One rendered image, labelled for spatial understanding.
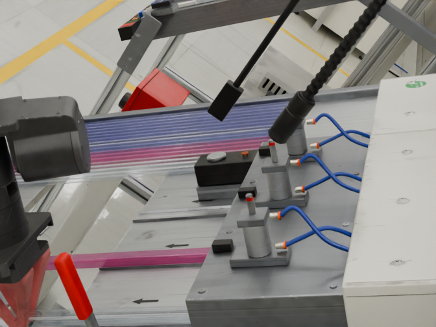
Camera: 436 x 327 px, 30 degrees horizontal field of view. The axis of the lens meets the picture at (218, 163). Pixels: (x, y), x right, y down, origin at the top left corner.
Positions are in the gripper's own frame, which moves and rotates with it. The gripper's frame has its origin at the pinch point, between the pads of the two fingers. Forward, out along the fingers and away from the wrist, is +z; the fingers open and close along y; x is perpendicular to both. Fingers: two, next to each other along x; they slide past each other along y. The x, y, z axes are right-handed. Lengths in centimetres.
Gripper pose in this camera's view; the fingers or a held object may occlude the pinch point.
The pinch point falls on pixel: (21, 318)
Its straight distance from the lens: 83.8
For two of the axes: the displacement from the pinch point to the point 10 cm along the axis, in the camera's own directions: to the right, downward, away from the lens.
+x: -9.6, 0.3, 2.7
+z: 1.4, 9.1, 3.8
